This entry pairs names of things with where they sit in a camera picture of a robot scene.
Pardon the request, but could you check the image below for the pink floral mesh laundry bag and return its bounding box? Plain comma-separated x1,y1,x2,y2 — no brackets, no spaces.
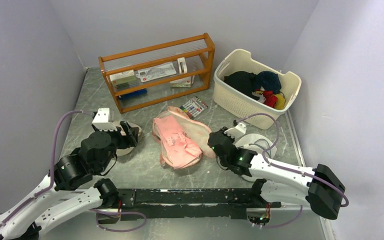
152,106,216,170

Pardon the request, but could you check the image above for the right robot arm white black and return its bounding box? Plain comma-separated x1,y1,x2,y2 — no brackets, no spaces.
207,125,347,220

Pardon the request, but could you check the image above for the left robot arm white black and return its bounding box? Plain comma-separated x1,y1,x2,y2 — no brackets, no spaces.
0,121,142,240

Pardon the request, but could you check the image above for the white round mesh laundry bag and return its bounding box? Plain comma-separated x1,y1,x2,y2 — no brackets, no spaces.
234,133,277,183

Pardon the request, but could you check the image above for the pink folded bra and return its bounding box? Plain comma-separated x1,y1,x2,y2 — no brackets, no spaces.
153,115,202,169

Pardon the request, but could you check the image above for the cream plastic laundry basket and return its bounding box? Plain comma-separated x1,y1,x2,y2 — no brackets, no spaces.
213,48,302,119

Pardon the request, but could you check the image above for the blue item on lower shelf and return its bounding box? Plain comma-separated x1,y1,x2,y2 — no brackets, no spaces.
117,88,148,100

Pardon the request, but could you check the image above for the pack of coloured markers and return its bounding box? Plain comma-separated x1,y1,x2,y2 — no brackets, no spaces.
179,96,208,120

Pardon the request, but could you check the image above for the white red box left shelf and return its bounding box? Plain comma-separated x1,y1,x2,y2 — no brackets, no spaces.
109,70,138,92

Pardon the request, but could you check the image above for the orange wooden shelf rack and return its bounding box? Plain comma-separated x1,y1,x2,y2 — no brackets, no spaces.
98,33,216,114

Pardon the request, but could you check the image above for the white paper sheet on shelf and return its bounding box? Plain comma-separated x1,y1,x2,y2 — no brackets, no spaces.
136,62,177,83

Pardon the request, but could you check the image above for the red garment in basket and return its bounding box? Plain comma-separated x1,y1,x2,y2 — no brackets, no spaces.
253,90,278,108

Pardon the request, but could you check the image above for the black garment in basket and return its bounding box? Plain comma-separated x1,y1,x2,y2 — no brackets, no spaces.
224,71,259,100

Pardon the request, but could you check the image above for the yellow garment in basket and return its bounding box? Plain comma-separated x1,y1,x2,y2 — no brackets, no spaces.
274,92,286,110

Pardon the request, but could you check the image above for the white box on shelf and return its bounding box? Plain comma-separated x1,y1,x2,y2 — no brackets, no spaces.
170,76,195,88

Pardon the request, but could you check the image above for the dark blue garment in basket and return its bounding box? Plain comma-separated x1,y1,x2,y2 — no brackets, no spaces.
252,71,282,94

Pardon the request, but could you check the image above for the white upright item on shelf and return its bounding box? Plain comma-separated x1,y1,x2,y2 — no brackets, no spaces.
177,57,188,74

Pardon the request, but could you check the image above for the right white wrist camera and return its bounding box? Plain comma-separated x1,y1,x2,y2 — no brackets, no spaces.
224,122,247,139

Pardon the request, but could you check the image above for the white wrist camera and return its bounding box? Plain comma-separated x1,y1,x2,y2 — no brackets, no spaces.
92,107,117,132
224,122,247,139

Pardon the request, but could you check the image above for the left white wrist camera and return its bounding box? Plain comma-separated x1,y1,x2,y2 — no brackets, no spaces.
92,107,117,132

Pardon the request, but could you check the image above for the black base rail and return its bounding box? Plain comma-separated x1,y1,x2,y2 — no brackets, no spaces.
99,188,268,220

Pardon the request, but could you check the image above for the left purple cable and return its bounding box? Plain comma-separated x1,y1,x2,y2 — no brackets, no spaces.
0,110,148,240

